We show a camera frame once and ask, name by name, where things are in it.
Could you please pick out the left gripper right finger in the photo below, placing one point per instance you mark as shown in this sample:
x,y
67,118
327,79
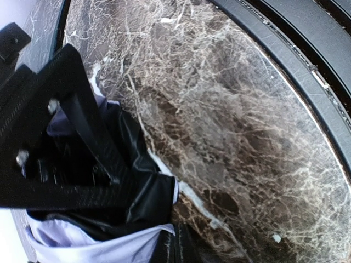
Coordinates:
x,y
186,250

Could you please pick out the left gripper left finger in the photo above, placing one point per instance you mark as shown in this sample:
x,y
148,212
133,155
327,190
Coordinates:
x,y
164,251

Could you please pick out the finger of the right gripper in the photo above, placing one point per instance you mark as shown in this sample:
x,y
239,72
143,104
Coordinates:
x,y
29,101

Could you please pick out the lavender folding umbrella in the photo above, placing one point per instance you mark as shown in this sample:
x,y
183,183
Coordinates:
x,y
99,235

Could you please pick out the black front rail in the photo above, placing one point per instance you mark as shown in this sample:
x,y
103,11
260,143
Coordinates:
x,y
309,44

